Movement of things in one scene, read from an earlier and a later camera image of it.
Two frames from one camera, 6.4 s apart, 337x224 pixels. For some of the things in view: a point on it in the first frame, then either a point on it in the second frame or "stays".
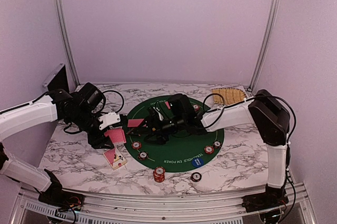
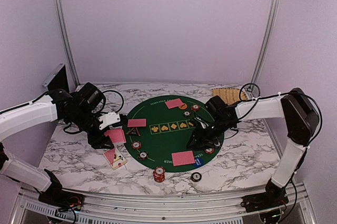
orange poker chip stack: [159, 174] stays
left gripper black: [96, 141] stays
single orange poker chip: [136, 144] stays
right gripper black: [161, 138] to [197, 133]
